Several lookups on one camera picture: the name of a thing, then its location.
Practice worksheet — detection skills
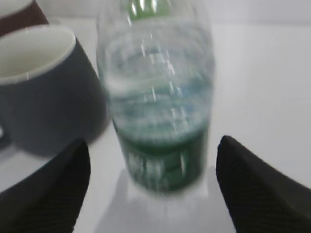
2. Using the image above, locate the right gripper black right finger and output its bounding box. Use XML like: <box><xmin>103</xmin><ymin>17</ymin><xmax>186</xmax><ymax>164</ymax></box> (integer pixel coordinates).
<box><xmin>216</xmin><ymin>135</ymin><xmax>311</xmax><ymax>233</ymax></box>

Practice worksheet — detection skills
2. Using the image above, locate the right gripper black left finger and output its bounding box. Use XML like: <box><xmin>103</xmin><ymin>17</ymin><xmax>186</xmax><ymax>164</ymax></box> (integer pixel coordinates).
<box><xmin>0</xmin><ymin>139</ymin><xmax>90</xmax><ymax>233</ymax></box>

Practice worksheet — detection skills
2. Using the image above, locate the clear water bottle green label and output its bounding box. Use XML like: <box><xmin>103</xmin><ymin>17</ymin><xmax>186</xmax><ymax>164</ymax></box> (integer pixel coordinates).
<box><xmin>96</xmin><ymin>0</ymin><xmax>215</xmax><ymax>193</ymax></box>

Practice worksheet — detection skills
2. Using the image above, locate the dark blue-grey mug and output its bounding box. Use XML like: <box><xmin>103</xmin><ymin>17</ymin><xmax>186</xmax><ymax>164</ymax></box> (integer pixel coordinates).
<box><xmin>0</xmin><ymin>24</ymin><xmax>106</xmax><ymax>155</ymax></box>

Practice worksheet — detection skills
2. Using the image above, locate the dark red mug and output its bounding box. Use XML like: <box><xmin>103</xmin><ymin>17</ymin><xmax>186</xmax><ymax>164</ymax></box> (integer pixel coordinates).
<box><xmin>0</xmin><ymin>0</ymin><xmax>49</xmax><ymax>37</ymax></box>

